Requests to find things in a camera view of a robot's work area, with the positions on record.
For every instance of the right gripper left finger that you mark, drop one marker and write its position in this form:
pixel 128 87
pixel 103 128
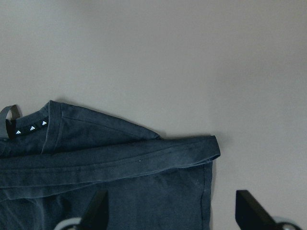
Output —
pixel 96 215

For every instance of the black t-shirt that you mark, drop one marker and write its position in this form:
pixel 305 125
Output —
pixel 53 161

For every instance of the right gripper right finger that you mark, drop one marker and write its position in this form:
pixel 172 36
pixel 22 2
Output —
pixel 250 215

